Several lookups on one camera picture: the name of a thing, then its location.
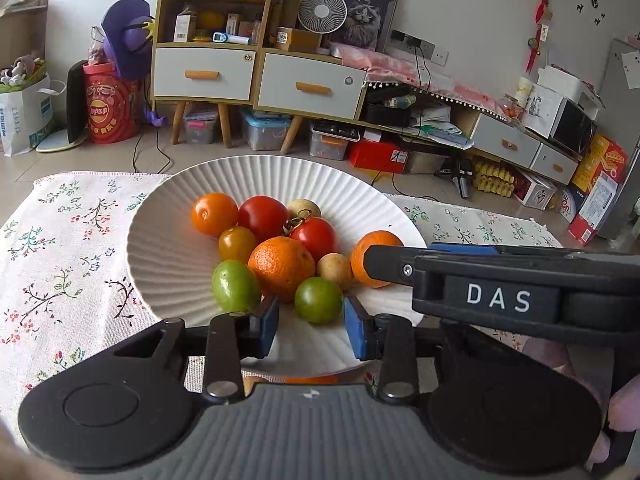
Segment red printed bucket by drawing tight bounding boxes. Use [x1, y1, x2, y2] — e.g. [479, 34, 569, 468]
[82, 60, 139, 145]

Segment tall wooden cabinet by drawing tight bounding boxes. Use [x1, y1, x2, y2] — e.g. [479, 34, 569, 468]
[149, 0, 280, 149]

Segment small potato front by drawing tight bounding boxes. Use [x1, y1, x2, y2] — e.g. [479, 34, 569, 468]
[316, 253, 354, 292]

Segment small clear storage box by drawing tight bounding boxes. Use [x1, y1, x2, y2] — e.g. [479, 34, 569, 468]
[183, 109, 220, 145]

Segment floral tablecloth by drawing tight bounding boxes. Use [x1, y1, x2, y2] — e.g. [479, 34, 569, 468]
[0, 171, 567, 413]

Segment white printed box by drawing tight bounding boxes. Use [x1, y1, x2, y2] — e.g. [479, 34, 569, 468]
[522, 82, 566, 139]

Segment blue-lid clear storage box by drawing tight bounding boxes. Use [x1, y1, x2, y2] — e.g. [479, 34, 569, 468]
[241, 110, 291, 152]

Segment white medicine box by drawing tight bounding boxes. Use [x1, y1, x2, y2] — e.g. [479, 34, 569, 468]
[173, 7, 197, 44]

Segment brown longan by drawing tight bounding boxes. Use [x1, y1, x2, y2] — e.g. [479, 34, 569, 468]
[286, 198, 322, 221]

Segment clear plastic tub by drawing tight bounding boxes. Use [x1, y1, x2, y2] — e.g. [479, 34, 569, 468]
[405, 150, 446, 175]

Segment orange tomato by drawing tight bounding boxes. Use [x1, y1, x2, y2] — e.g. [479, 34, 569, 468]
[191, 192, 239, 237]

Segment small orange boxes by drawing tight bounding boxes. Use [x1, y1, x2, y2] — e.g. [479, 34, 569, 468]
[225, 12, 262, 42]

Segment framed cat picture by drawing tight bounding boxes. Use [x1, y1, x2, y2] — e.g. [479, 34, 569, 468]
[330, 0, 401, 54]

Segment small orange-green tomato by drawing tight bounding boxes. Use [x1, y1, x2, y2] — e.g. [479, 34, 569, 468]
[218, 226, 258, 264]

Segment black-lid clear storage box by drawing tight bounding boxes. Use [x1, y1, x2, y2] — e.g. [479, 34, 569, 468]
[308, 121, 360, 161]

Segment red hanging ornament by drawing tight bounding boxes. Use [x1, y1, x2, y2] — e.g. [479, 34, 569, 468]
[525, 0, 557, 74]

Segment purple hat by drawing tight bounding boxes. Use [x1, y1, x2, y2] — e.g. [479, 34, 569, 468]
[101, 0, 156, 82]

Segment red-white box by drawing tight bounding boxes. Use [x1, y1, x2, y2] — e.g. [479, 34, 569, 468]
[515, 170, 559, 210]

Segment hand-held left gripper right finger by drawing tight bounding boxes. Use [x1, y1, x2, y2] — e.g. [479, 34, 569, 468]
[343, 294, 522, 406]

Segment black case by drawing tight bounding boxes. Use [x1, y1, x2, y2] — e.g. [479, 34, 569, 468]
[362, 87, 416, 129]

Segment stuffed toys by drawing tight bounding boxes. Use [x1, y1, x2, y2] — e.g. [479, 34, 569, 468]
[0, 54, 47, 87]

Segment black handheld tool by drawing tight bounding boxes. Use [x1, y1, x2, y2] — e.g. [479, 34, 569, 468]
[434, 157, 476, 199]

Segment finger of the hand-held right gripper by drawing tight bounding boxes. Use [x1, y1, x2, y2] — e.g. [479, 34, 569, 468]
[363, 243, 502, 287]

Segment grey refrigerator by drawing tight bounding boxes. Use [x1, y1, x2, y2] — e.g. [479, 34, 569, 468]
[597, 37, 640, 241]

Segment orange mandarin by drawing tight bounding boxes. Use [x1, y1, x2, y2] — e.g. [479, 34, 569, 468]
[248, 236, 317, 303]
[349, 230, 405, 289]

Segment light blue scale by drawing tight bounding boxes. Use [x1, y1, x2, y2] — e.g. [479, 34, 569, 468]
[36, 130, 87, 154]

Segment white paper bag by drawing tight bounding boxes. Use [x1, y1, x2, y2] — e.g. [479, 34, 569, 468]
[0, 75, 67, 157]

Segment cardboard box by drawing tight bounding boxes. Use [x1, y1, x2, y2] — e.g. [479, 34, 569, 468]
[276, 27, 321, 54]

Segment red box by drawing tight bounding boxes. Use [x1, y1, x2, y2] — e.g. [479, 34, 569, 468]
[348, 139, 407, 174]

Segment colourful cardboard boxes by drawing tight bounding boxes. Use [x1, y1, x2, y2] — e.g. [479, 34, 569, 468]
[567, 135, 629, 246]

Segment white ribbed plate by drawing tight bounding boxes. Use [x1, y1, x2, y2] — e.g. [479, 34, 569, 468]
[126, 156, 430, 379]

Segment white appliance box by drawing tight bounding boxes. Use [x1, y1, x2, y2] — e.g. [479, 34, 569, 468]
[537, 64, 606, 109]

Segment black microwave oven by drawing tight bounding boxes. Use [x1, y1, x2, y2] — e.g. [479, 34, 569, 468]
[547, 97, 599, 156]

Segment low wooden cabinet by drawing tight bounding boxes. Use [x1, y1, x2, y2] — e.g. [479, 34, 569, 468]
[252, 49, 582, 187]

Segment pink cloth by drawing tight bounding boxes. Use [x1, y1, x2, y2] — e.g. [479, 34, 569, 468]
[329, 42, 507, 112]

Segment black floor cable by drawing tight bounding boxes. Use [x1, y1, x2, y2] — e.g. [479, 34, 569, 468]
[131, 80, 174, 174]

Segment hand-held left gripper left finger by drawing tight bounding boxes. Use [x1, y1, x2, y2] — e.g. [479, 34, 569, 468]
[112, 295, 281, 406]

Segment person's right hand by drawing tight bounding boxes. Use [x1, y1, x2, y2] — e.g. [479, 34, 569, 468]
[521, 335, 640, 467]

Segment black flat panel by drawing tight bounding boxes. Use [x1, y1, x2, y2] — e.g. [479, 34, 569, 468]
[66, 59, 91, 145]

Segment green lime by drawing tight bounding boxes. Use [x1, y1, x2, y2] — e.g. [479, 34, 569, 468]
[294, 276, 345, 325]
[211, 259, 262, 313]

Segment loose papers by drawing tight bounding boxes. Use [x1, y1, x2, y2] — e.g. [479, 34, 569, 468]
[412, 102, 476, 150]

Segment yellow egg tray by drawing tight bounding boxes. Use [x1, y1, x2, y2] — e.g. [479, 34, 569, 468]
[472, 157, 516, 197]

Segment glass jar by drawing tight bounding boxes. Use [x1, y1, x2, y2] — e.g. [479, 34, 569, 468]
[502, 92, 524, 121]

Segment wall sockets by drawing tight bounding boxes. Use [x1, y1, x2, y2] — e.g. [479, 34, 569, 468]
[390, 31, 449, 66]

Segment red tomato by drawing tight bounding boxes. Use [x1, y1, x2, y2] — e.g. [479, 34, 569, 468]
[237, 195, 290, 243]
[286, 216, 340, 263]

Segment small white fan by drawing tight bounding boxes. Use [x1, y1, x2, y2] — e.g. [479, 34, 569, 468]
[298, 0, 348, 54]

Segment black socket cable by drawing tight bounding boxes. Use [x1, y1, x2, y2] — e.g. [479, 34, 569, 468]
[369, 45, 437, 187]

